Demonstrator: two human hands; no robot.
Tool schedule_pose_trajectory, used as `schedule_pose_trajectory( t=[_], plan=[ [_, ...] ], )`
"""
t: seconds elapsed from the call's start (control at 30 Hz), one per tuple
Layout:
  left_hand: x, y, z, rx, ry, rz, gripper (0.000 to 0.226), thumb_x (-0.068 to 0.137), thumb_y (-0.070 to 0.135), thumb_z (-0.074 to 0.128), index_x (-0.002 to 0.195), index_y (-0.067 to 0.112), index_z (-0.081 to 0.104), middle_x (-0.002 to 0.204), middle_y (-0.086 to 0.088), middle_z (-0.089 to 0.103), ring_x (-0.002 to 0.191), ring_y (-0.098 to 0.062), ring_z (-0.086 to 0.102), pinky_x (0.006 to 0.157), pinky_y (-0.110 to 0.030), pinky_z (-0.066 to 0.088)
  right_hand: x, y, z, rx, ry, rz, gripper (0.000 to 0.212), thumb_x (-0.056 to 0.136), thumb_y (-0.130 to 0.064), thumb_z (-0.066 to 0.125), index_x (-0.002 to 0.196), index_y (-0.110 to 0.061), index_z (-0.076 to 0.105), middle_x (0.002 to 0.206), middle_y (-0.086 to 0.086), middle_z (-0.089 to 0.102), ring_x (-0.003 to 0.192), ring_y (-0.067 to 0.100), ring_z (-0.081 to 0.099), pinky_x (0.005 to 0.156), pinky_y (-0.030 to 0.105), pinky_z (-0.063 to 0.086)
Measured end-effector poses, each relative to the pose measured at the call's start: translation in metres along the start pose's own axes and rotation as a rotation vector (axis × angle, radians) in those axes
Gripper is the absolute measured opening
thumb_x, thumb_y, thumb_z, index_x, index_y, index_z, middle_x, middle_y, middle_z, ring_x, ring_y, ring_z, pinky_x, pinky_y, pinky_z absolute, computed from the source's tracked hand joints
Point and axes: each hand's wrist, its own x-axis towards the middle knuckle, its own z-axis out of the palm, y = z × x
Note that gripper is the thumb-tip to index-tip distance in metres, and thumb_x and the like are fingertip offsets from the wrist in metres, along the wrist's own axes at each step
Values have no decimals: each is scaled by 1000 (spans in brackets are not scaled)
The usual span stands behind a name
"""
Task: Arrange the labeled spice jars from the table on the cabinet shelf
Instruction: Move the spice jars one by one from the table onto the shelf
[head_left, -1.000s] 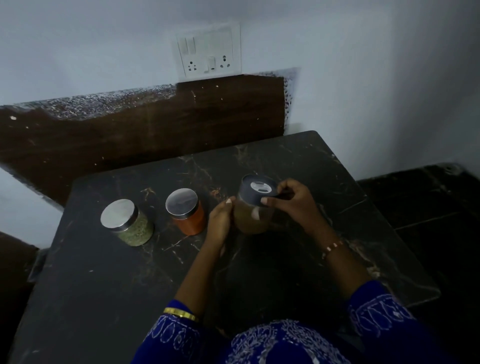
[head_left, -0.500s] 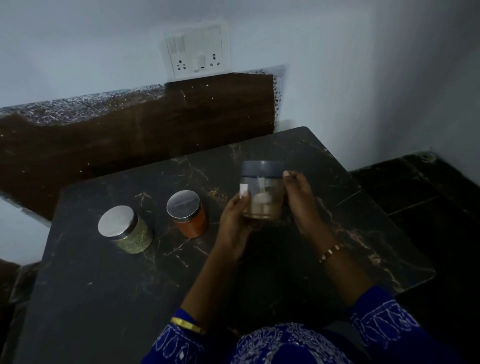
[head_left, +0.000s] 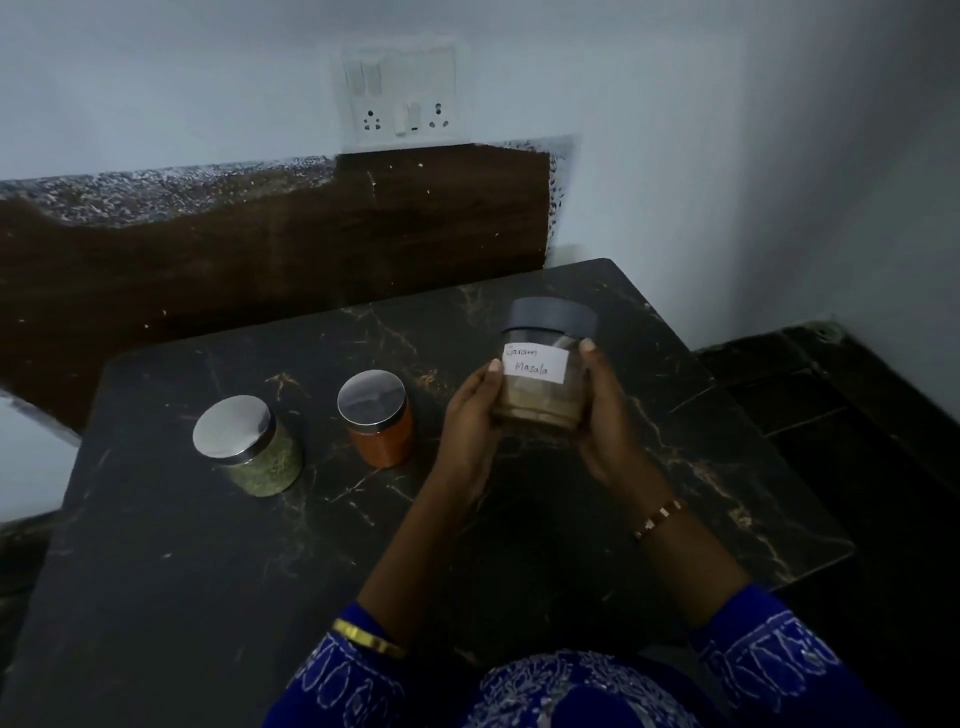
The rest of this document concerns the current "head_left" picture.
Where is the red chilli powder jar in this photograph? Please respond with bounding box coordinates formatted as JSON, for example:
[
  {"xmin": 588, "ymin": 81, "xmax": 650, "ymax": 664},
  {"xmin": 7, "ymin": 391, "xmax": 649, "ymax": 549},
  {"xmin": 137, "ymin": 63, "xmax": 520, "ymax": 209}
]
[{"xmin": 336, "ymin": 369, "xmax": 416, "ymax": 470}]

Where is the white wall socket plate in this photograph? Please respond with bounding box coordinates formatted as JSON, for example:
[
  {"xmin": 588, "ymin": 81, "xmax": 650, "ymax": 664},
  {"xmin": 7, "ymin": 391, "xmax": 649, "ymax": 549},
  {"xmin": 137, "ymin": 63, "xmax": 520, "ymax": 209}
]
[{"xmin": 333, "ymin": 41, "xmax": 466, "ymax": 148}]

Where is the person's left hand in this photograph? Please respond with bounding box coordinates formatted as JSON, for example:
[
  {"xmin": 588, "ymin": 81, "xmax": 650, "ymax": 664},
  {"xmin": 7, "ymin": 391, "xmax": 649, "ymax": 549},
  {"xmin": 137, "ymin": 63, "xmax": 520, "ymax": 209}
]
[{"xmin": 434, "ymin": 358, "xmax": 505, "ymax": 513}]

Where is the pink beaded bracelet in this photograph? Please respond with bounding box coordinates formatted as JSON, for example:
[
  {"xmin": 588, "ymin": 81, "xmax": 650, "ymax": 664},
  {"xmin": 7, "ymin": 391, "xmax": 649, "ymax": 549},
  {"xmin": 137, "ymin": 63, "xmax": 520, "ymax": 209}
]
[{"xmin": 632, "ymin": 498, "xmax": 688, "ymax": 541}]

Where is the person's left forearm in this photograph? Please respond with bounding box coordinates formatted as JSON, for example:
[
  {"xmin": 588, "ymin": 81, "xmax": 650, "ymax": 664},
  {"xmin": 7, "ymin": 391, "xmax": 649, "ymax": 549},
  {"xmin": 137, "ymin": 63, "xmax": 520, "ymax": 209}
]
[{"xmin": 374, "ymin": 487, "xmax": 481, "ymax": 648}]

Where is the person's right hand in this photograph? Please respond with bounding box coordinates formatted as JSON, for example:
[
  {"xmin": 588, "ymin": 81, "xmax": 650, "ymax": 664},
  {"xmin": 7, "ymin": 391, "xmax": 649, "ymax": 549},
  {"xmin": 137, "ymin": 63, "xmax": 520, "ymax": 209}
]
[{"xmin": 573, "ymin": 337, "xmax": 676, "ymax": 530}]

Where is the person's right forearm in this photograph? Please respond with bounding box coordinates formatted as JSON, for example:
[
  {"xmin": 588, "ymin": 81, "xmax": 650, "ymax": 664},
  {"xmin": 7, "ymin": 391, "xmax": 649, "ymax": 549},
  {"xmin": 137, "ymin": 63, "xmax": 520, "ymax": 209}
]
[{"xmin": 633, "ymin": 506, "xmax": 754, "ymax": 630}]

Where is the gold bangle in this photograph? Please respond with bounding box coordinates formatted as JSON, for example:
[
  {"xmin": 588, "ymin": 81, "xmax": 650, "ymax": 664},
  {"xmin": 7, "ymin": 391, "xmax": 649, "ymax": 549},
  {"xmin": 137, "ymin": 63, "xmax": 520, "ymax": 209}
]
[{"xmin": 331, "ymin": 617, "xmax": 409, "ymax": 661}]

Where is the garam masala jar grey lid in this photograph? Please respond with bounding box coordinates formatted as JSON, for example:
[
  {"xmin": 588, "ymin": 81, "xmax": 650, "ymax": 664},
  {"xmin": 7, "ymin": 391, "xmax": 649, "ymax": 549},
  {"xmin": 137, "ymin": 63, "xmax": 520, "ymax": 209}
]
[{"xmin": 491, "ymin": 296, "xmax": 599, "ymax": 433}]

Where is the green fennel jar silver lid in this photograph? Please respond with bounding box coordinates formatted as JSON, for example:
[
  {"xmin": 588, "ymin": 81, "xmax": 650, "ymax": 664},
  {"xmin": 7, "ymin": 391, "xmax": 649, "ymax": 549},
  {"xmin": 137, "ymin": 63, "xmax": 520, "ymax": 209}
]
[{"xmin": 191, "ymin": 395, "xmax": 305, "ymax": 498}]

